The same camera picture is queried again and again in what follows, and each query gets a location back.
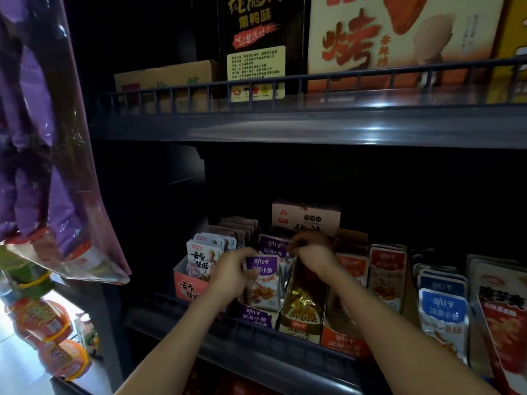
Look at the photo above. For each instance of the person's left hand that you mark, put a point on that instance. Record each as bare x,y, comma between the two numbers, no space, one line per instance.
230,275

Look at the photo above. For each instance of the grey metal store shelf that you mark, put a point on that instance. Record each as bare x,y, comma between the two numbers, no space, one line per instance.
329,123

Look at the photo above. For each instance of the person's left forearm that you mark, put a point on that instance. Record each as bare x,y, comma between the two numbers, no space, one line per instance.
177,349

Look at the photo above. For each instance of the person's right forearm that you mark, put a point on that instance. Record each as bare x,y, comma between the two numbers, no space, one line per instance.
412,341

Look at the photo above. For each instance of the person's right hand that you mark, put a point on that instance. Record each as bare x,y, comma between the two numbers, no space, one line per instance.
314,255

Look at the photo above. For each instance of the purple clear hanging snack bag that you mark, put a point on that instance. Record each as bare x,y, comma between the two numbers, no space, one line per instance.
41,144

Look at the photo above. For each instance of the pink white display carton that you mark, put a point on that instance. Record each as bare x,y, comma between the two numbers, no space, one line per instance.
188,284

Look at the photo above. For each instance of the yellow label dark carton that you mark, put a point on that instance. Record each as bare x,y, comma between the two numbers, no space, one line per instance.
255,45

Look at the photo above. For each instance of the plain brown carton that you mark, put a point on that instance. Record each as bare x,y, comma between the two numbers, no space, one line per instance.
165,78

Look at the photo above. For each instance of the black low display rack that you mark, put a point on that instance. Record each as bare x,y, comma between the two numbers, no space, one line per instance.
90,382

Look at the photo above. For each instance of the pile of red snack packets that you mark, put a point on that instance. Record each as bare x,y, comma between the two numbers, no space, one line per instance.
239,386

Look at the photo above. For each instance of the row of snack display cartons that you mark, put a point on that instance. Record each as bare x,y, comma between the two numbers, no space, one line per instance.
395,284

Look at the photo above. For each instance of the orange yellow printed carton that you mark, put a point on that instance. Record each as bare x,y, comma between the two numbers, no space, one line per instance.
515,37

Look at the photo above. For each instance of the handful of purple white packets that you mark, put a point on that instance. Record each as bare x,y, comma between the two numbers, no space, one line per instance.
263,284

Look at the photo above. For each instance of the small white bottle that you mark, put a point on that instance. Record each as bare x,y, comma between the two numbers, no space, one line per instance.
86,333

